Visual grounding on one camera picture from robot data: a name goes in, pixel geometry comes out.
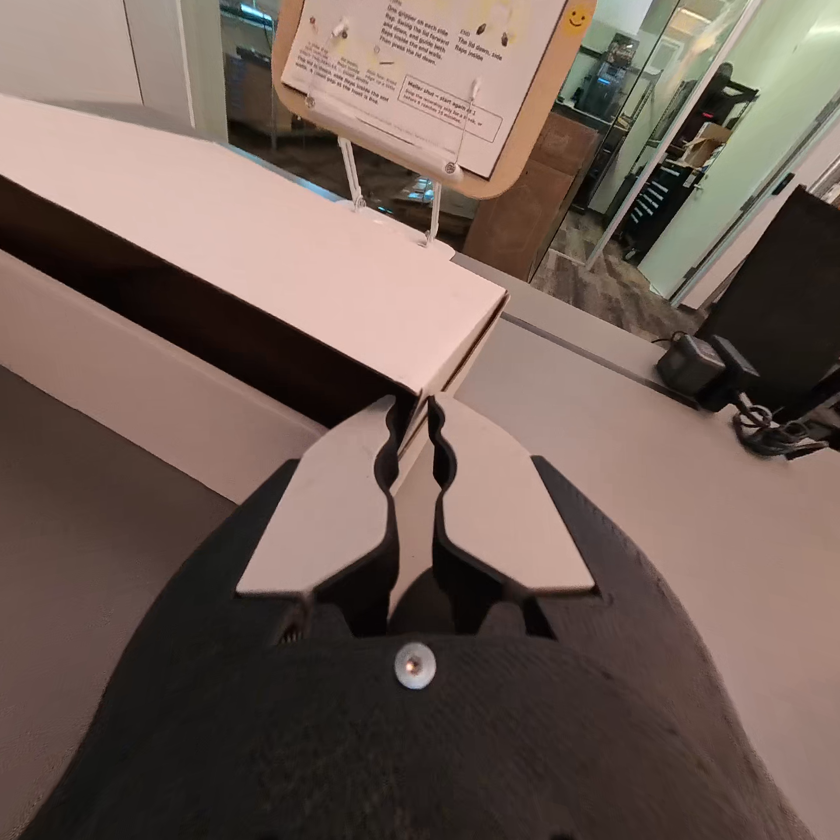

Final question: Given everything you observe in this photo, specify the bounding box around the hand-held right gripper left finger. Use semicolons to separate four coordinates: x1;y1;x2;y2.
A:
235;394;401;608

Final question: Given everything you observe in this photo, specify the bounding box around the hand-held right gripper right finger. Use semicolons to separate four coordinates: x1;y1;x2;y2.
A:
427;392;598;601

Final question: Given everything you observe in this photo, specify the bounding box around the white cardboard mailer box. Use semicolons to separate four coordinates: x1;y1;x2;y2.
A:
0;95;509;506

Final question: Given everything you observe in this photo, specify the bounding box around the brown cardboard box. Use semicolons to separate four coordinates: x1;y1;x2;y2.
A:
462;112;601;283

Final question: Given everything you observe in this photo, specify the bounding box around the black power adapter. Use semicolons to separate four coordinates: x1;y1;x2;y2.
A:
656;333;762;411

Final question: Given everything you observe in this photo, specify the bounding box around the black tool cabinet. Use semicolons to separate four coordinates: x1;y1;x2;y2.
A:
620;157;697;263

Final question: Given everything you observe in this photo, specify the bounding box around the black computer monitor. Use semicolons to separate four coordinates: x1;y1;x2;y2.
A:
696;185;840;421

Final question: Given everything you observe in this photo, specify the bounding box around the wooden board on white stand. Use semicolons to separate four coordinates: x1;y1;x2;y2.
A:
271;0;598;260

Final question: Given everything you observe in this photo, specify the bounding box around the black cable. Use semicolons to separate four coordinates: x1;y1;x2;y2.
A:
731;390;831;457

